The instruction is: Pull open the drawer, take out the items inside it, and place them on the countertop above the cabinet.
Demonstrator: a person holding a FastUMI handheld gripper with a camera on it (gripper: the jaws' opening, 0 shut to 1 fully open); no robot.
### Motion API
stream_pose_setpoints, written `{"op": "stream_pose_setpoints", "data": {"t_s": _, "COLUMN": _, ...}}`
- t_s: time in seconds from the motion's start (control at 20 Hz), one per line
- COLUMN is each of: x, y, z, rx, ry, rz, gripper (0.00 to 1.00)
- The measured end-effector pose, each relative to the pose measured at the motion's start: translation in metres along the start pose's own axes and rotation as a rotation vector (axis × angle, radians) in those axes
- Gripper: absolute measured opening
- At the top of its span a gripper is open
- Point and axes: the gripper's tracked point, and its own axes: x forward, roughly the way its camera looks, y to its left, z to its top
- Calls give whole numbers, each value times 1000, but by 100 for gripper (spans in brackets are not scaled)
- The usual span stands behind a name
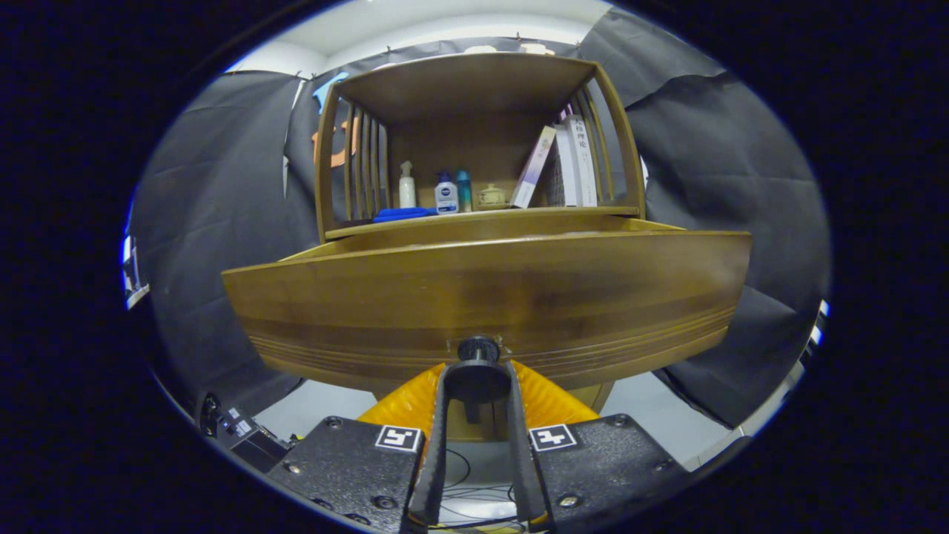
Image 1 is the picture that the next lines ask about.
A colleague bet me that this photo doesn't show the black drawer knob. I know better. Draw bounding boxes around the black drawer knob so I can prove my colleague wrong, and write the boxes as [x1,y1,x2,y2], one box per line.
[443,336,512,423]

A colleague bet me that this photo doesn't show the white bottle blue cap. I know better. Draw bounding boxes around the white bottle blue cap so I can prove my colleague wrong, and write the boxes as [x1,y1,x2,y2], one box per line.
[434,171,459,214]

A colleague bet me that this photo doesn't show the wooden cabinet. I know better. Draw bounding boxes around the wooden cabinet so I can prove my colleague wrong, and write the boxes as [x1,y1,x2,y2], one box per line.
[313,52,647,442]

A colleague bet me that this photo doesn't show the blue folded cloth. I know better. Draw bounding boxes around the blue folded cloth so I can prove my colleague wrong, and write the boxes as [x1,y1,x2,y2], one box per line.
[372,207,438,223]

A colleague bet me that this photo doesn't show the white spine book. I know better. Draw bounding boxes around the white spine book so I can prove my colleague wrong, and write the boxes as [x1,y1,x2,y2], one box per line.
[565,113,598,208]

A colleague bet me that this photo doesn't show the wooden drawer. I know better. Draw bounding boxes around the wooden drawer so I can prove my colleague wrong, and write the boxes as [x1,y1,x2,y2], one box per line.
[221,217,753,394]

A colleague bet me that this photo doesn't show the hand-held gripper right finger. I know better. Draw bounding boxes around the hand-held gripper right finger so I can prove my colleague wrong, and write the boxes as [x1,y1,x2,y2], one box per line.
[506,360,694,531]

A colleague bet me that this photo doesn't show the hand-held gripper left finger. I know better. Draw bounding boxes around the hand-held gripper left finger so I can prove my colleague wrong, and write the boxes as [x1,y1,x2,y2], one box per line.
[265,361,450,534]

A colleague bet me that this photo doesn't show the black electronic box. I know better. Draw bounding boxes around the black electronic box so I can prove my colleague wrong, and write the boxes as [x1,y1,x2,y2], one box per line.
[199,393,290,472]

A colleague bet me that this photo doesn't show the wooden countertop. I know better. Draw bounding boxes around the wooden countertop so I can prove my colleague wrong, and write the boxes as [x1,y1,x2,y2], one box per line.
[325,205,642,240]

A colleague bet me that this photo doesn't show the black floor cables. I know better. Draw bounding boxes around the black floor cables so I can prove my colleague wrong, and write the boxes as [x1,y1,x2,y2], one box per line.
[441,449,520,531]

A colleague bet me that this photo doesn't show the purple cover book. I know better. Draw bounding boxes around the purple cover book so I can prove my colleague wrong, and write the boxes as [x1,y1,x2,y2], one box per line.
[510,125,558,209]

